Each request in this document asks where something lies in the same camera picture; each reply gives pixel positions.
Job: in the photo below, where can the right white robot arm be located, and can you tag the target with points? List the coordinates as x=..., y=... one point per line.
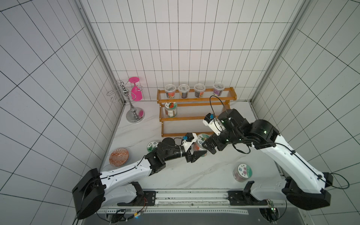
x=304, y=186

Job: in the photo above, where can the small clear seed container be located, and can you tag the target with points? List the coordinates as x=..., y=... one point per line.
x=218, y=88
x=183, y=90
x=170, y=90
x=199, y=90

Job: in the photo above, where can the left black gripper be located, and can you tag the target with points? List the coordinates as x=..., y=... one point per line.
x=196, y=155

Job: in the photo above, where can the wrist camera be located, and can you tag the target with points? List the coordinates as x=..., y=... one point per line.
x=188, y=140
x=214, y=124

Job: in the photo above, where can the pink plastic wine glass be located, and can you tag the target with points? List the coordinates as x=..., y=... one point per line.
x=136, y=92

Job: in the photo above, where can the jar with pink flower lid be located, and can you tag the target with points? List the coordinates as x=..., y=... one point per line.
x=242, y=172

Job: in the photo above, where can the orange wooden three-tier shelf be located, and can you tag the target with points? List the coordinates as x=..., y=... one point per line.
x=191, y=111

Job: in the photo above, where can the jar with green tree lid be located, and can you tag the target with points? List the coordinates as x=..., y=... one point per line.
x=152, y=146

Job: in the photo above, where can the jar with strawberry lid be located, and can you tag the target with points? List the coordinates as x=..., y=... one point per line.
x=171, y=109

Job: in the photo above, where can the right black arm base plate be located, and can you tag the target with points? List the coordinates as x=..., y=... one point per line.
x=239, y=198

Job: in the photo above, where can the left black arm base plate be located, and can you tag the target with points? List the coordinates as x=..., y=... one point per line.
x=147, y=198

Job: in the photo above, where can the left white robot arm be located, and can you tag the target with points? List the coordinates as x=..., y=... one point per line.
x=97, y=189

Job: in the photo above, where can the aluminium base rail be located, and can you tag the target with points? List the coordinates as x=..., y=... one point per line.
x=196, y=207

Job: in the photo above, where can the chrome glass holder stand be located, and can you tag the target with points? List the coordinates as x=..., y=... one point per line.
x=122, y=94

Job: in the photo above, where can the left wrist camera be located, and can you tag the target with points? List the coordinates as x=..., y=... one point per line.
x=188, y=140

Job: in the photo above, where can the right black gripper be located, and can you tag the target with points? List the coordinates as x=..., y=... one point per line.
x=215, y=141

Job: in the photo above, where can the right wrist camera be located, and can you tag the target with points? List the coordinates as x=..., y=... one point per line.
x=214, y=124

